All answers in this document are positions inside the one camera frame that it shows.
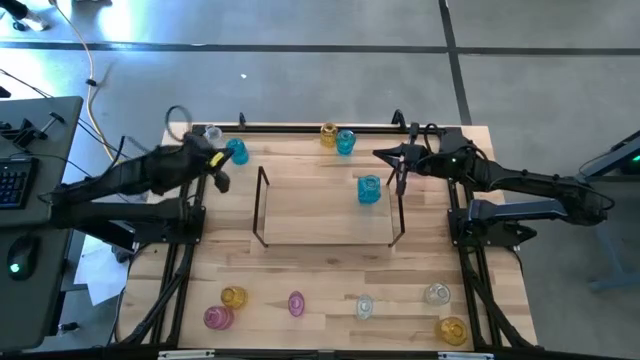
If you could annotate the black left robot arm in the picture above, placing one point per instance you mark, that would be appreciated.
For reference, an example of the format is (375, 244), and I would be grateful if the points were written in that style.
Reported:
(125, 175)

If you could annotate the dark grey desk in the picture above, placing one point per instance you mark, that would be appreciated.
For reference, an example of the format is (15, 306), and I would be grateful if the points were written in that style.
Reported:
(40, 300)

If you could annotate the pink ribbed oval glass vase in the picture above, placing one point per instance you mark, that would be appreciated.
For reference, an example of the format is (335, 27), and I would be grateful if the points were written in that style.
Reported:
(296, 304)

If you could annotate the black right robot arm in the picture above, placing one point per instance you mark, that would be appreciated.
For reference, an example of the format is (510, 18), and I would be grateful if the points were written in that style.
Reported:
(525, 180)

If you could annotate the yellow ribbed glass vase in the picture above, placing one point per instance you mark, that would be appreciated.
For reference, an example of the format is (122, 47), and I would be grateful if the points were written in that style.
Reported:
(234, 297)
(328, 135)

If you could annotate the silver frame bracket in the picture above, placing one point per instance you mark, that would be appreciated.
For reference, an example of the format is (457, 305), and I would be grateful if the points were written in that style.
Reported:
(186, 354)
(465, 356)

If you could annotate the white paper sheets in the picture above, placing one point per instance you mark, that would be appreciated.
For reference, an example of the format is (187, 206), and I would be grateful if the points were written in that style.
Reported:
(102, 275)

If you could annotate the black keyboard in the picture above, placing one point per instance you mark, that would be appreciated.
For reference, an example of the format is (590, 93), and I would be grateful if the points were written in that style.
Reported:
(15, 182)

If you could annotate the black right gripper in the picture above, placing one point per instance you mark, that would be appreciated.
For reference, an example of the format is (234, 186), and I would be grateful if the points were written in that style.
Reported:
(425, 160)

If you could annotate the yellow honeycomb glass vase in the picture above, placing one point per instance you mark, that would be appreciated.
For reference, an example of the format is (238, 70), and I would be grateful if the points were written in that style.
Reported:
(451, 331)

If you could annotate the wood shelf with black frame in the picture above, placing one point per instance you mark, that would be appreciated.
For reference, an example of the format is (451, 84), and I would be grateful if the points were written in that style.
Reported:
(325, 215)

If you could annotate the clear ribbed oval glass vase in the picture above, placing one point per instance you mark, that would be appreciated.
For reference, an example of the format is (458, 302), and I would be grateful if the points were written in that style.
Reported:
(364, 307)

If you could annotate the small clear glass vase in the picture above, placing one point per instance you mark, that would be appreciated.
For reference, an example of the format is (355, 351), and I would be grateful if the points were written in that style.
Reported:
(214, 134)

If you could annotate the person's foot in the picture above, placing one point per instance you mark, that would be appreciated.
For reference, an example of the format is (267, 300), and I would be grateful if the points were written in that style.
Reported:
(37, 22)

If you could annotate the black computer mouse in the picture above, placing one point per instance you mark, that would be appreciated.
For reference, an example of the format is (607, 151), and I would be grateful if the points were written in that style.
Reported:
(25, 252)

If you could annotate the pink ribbed round glass vase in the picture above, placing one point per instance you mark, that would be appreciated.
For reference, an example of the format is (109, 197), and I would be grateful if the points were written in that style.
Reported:
(218, 318)

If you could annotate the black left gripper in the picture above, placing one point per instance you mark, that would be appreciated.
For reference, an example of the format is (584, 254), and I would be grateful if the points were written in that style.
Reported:
(202, 152)

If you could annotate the tall clear ribbed glass vase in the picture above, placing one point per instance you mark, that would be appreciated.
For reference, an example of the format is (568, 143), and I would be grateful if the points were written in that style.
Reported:
(437, 294)

